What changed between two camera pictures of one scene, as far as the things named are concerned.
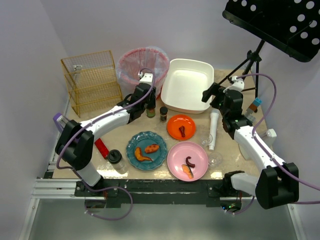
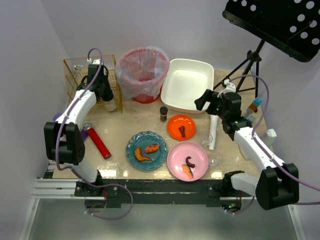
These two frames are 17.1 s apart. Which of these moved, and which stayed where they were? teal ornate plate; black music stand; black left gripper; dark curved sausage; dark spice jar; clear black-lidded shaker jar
Moved: clear black-lidded shaker jar; black left gripper
Stayed: teal ornate plate; dark spice jar; dark curved sausage; black music stand
